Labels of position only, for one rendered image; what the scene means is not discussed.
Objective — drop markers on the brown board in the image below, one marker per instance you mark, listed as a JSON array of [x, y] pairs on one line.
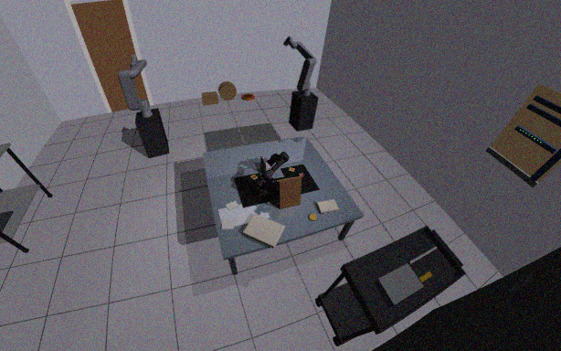
[[290, 190]]

